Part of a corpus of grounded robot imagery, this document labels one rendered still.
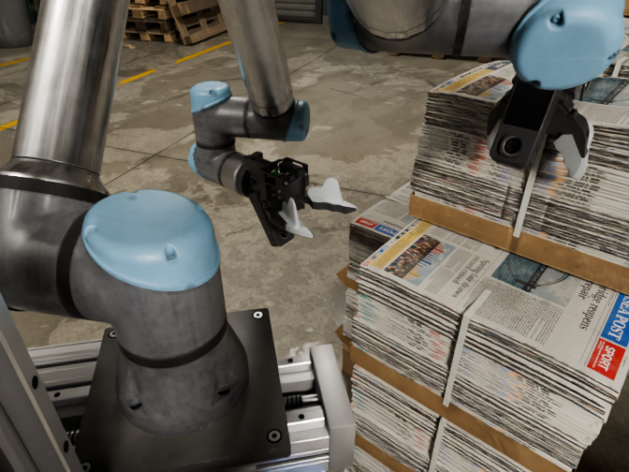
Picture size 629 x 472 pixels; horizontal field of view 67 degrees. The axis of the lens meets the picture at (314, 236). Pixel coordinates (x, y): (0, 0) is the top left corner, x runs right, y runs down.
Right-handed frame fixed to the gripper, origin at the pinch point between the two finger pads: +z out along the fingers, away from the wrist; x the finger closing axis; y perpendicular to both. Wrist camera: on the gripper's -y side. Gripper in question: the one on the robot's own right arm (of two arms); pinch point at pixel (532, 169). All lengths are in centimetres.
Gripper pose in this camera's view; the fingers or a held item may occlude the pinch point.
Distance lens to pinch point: 71.9
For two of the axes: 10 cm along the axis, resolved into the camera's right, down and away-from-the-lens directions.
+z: 3.2, 5.2, 7.9
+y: 5.5, -7.8, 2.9
